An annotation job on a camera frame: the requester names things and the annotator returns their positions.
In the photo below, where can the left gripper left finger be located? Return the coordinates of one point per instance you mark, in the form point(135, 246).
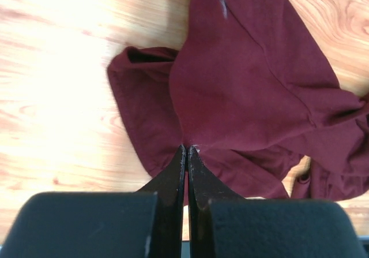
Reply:
point(169, 187)

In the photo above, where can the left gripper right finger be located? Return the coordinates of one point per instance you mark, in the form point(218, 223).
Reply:
point(203, 188)

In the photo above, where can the maroon t-shirt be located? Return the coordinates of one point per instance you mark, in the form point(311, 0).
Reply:
point(253, 92)

